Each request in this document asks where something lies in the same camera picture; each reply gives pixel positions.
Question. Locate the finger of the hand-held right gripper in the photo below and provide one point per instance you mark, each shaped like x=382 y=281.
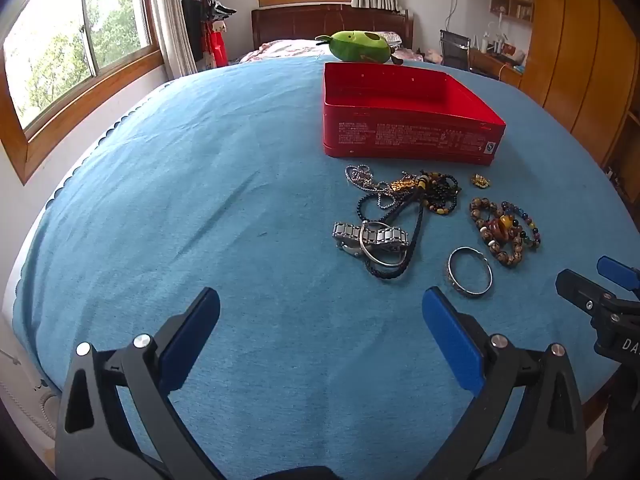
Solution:
x=614 y=270
x=575 y=290

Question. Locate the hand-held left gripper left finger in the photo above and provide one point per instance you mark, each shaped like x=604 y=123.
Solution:
x=192 y=340

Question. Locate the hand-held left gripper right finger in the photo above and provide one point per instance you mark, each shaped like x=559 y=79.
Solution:
x=450 y=340

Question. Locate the thin silver bangle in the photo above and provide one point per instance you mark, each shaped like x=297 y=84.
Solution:
x=380 y=262

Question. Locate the small gold brooch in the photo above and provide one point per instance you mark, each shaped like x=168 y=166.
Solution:
x=482 y=181

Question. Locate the silver link watch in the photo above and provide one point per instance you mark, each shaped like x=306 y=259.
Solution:
x=350 y=232

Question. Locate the red tin box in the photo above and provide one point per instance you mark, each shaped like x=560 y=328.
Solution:
x=400 y=135

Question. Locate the patterned silver bangle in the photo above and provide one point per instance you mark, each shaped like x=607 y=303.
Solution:
x=452 y=280

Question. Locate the wooden open shelf unit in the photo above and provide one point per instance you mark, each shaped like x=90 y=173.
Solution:
x=625 y=150

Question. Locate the blue tablecloth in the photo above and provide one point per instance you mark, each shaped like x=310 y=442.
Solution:
x=200 y=185

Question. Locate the wooden wardrobe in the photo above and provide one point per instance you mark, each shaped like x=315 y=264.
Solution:
x=575 y=50

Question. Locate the wooden desk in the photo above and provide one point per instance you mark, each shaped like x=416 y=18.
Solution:
x=492 y=67

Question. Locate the black mesh chair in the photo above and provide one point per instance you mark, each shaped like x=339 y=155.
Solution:
x=454 y=47

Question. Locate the red bag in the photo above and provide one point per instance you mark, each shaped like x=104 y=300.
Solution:
x=218 y=50

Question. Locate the bed with patterned bedding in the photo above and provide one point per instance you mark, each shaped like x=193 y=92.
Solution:
x=280 y=49

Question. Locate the green avocado plush toy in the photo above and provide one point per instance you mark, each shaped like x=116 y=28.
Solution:
x=355 y=45

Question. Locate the dark wooden headboard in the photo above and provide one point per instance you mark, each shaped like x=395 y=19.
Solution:
x=300 y=22

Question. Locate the large wooden frame window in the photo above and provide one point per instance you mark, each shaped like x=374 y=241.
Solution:
x=75 y=35

